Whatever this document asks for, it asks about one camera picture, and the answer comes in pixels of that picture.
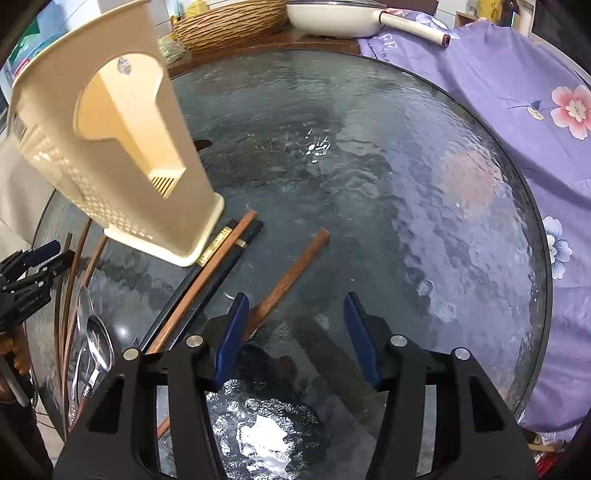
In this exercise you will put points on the woven brown basin sink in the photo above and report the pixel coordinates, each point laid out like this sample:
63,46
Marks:
230,25

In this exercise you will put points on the purple floral cloth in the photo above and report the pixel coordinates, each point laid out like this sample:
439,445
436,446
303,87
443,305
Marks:
541,112

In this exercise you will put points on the left hand with gold nails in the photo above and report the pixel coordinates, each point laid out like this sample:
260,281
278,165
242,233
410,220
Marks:
16,385

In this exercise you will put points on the thin reddish wooden chopstick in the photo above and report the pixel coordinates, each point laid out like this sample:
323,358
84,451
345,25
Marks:
70,314

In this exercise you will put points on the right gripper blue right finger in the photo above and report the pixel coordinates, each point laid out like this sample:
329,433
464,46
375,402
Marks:
370,335

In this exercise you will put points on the beige plastic utensil holder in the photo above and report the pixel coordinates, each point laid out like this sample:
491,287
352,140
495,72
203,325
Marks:
96,115

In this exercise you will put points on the brown wooden chopstick long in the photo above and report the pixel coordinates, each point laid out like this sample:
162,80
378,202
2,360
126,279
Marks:
159,342

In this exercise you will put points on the black chopstick gold band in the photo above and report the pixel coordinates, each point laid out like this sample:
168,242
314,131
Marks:
192,274

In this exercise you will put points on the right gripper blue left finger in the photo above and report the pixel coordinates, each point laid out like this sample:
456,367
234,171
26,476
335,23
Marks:
224,337

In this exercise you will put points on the large steel spoon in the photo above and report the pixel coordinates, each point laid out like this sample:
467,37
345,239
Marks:
100,349

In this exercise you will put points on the white pan with lid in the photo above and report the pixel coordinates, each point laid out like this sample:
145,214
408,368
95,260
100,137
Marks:
356,19

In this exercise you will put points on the round glass table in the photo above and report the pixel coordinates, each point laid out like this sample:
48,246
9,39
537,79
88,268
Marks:
430,223

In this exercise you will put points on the clear plastic bag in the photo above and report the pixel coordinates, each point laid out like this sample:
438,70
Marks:
170,48

